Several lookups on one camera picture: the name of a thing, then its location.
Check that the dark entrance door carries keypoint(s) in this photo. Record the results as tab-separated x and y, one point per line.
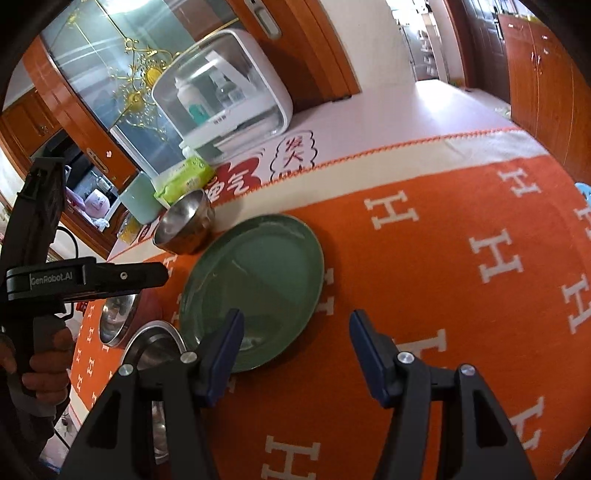
485	41

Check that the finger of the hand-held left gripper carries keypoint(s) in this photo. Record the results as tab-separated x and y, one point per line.
134	277

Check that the pink steel bowl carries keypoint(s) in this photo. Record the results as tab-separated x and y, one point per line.
117	318

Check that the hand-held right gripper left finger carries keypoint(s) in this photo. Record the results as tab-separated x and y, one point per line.
224	360

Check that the small white bottle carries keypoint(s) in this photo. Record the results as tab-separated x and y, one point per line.
187	148

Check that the white bottle green label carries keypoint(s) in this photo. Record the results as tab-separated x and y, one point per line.
194	104

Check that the white storage cabinet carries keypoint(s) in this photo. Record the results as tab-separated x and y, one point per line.
272	106

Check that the blue plastic stool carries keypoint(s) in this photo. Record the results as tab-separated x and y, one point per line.
584	191

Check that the large steel bowl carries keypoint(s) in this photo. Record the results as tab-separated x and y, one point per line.
152	341

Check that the green tissue pack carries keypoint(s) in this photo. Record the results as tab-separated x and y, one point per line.
184	177

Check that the small steel bowl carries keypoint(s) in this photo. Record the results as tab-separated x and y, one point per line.
184	221

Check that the tall wooden cabinet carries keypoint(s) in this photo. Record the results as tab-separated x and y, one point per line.
545	92

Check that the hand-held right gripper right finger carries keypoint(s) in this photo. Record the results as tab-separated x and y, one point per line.
369	360

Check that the green plate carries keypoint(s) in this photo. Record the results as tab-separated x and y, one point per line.
258	277

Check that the white printed table cover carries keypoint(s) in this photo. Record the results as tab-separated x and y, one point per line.
392	120

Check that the orange patterned blanket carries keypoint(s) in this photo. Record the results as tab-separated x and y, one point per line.
415	277

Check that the wooden kitchen wall cabinet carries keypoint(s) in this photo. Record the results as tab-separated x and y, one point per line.
27	120

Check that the person's left hand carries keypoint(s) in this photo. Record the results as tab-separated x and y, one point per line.
46	383

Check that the clear plastic bottle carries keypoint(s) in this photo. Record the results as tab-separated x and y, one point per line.
228	94

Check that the teal canister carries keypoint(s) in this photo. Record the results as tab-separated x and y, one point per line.
138	198

